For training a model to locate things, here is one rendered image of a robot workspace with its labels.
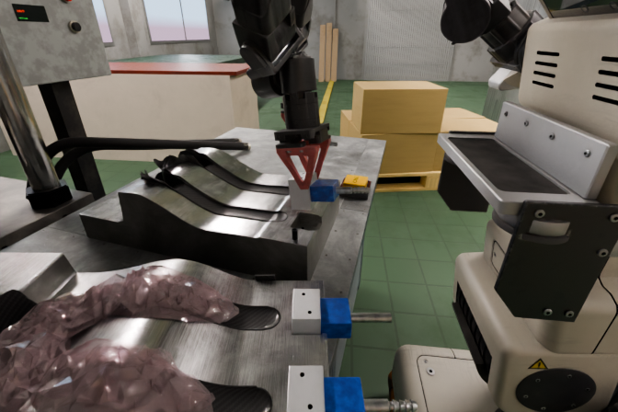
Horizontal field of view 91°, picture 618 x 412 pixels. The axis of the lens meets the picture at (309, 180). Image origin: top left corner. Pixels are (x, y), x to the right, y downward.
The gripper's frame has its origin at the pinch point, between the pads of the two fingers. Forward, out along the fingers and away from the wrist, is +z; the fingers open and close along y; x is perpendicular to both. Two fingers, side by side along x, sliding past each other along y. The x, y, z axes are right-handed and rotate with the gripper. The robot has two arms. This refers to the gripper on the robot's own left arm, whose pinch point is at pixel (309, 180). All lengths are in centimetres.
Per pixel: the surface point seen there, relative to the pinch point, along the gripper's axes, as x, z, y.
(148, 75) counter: -213, -50, -189
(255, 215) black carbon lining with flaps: -12.1, 7.2, -0.9
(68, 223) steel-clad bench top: -59, 9, 3
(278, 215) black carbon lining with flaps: -7.5, 7.3, -1.4
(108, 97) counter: -262, -35, -183
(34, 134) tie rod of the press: -71, -12, -3
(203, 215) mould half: -20.7, 5.7, 3.2
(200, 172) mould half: -27.5, -0.5, -6.4
